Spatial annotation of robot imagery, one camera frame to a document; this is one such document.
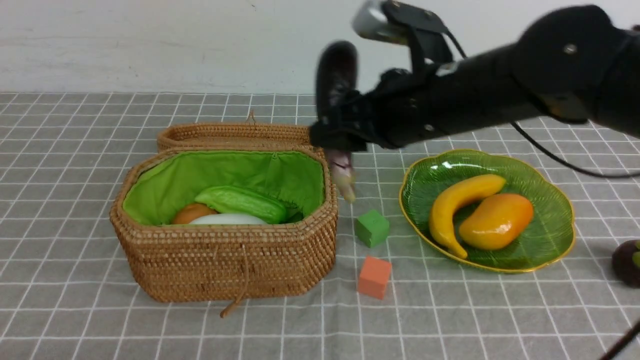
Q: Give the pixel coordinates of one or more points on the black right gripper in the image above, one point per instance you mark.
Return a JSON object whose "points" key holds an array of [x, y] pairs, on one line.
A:
{"points": [[393, 115]]}

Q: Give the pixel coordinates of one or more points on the purple toy eggplant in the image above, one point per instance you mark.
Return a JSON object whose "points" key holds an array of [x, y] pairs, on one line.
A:
{"points": [[336, 75]]}

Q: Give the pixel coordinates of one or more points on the yellow toy banana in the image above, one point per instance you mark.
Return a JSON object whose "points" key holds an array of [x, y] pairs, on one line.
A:
{"points": [[454, 198]]}

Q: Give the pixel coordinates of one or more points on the green toy bitter gourd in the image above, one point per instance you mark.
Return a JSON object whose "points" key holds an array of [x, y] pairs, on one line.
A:
{"points": [[241, 200]]}

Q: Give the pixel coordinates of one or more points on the white toy radish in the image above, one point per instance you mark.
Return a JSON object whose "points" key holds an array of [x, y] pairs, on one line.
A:
{"points": [[229, 218]]}

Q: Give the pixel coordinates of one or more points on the orange toy mango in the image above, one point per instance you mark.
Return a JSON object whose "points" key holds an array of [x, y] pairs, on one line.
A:
{"points": [[497, 221]]}

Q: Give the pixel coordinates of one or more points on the brown toy potato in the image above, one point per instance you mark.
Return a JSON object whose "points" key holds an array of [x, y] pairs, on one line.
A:
{"points": [[191, 212]]}

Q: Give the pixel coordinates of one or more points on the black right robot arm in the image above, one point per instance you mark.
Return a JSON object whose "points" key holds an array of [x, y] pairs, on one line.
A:
{"points": [[572, 65]]}

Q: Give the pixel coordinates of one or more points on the woven rattan basket lid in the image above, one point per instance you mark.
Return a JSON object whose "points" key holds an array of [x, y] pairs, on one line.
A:
{"points": [[234, 134]]}

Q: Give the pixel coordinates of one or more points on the green foam cube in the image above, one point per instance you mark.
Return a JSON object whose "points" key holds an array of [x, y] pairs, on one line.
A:
{"points": [[372, 228]]}

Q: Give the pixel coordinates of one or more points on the orange foam cube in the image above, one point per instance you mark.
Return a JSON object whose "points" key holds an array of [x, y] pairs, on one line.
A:
{"points": [[374, 277]]}

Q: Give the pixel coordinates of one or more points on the woven rattan basket green lining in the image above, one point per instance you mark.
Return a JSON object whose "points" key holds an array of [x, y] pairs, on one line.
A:
{"points": [[198, 263]]}

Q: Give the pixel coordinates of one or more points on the green glass leaf plate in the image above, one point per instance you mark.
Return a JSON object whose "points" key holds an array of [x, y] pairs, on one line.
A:
{"points": [[550, 236]]}

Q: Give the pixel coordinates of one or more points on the dark purple mangosteen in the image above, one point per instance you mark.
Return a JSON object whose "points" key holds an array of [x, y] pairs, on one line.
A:
{"points": [[625, 263]]}

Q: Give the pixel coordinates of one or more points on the grey checked tablecloth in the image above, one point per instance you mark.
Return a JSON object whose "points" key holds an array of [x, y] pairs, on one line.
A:
{"points": [[67, 292]]}

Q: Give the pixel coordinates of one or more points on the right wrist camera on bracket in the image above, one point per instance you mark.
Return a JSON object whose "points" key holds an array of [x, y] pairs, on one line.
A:
{"points": [[395, 22]]}

